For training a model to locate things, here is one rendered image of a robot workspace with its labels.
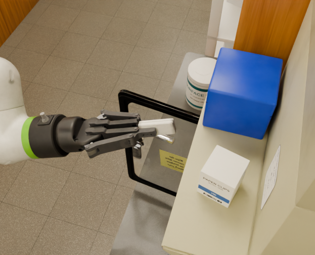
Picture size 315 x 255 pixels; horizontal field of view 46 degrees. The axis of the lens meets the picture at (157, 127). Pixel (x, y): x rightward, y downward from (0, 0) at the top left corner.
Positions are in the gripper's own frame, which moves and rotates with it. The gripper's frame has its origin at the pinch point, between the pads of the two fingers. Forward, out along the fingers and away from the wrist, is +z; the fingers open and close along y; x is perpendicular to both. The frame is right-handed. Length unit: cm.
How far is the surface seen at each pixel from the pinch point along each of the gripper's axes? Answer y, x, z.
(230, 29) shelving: 104, 33, 11
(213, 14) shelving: 96, 22, 5
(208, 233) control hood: -25.2, -1.7, 11.4
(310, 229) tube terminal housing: -33.2, -14.6, 22.9
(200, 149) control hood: -12.0, -4.9, 10.2
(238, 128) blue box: -8.7, -5.9, 16.2
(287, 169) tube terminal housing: -27.0, -15.9, 21.6
